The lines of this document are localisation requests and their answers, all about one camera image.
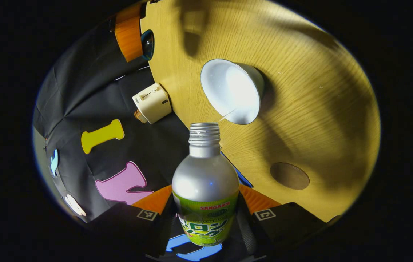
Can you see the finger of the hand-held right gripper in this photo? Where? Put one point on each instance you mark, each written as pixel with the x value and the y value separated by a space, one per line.
pixel 128 34

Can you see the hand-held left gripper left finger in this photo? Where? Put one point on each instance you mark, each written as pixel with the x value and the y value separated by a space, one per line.
pixel 164 225

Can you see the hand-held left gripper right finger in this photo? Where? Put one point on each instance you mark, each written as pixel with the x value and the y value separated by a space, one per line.
pixel 248 233

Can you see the teal teacup lid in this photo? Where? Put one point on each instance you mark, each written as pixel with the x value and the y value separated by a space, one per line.
pixel 148 44

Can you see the silver green label water bottle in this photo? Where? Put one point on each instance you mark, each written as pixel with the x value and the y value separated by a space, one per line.
pixel 204 174

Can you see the round brown coaster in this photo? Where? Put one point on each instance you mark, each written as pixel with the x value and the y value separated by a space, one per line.
pixel 289 176

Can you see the blue folded towel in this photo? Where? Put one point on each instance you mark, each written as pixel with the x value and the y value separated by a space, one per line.
pixel 244 180

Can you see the white toaster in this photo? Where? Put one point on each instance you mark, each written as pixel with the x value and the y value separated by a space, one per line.
pixel 151 103

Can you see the black backdrop cloth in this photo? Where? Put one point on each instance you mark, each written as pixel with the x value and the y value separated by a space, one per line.
pixel 82 91

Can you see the bread slice in toaster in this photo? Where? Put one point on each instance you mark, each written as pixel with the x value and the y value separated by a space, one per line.
pixel 140 116

